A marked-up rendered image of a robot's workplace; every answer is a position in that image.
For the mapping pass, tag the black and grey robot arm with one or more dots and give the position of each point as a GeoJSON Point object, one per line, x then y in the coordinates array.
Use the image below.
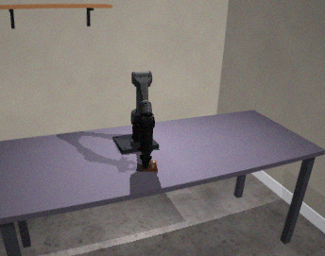
{"type": "Point", "coordinates": [142, 117]}

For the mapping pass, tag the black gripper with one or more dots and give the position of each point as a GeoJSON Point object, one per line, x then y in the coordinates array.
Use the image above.
{"type": "Point", "coordinates": [146, 148]}

